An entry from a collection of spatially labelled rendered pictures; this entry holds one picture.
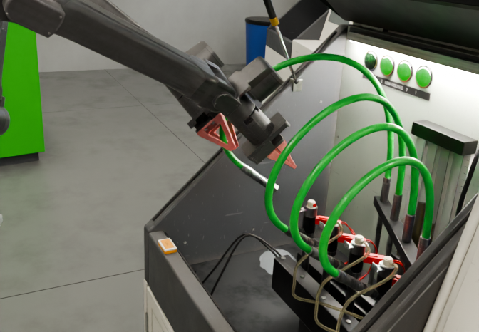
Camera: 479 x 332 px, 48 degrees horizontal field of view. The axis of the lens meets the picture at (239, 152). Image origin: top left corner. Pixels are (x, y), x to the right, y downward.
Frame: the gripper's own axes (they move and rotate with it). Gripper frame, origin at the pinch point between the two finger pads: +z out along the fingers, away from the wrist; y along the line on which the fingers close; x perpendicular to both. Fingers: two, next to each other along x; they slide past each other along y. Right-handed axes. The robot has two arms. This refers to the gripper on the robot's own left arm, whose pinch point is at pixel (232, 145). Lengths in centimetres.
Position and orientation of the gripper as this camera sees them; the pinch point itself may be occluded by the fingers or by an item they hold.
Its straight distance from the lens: 114.9
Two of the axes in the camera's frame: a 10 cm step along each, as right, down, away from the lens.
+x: -7.3, 6.3, 2.6
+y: 2.5, -1.1, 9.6
